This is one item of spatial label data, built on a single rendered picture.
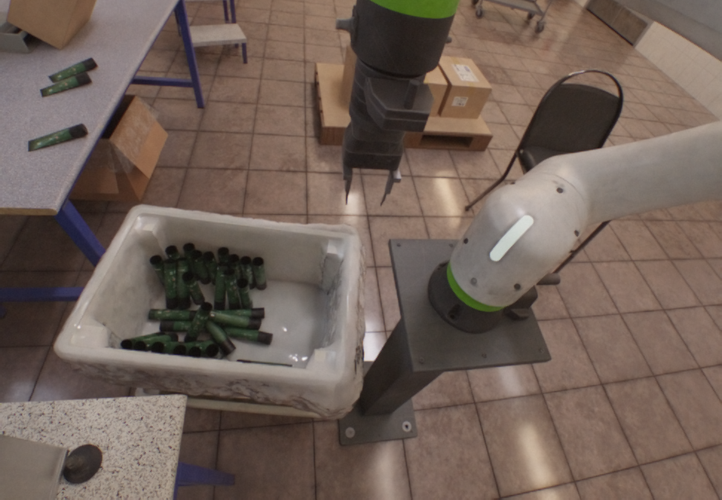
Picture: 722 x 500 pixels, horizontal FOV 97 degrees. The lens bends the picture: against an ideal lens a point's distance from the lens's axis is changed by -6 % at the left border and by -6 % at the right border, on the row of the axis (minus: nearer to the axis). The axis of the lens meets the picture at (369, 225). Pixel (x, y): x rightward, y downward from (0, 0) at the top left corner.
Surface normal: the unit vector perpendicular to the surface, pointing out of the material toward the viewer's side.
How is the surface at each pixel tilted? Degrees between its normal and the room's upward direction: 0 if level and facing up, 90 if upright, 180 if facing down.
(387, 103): 0
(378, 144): 87
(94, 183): 65
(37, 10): 90
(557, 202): 5
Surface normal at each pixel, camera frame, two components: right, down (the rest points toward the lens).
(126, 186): 0.09, 0.79
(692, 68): -0.98, -0.01
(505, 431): 0.18, -0.61
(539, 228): 0.10, -0.43
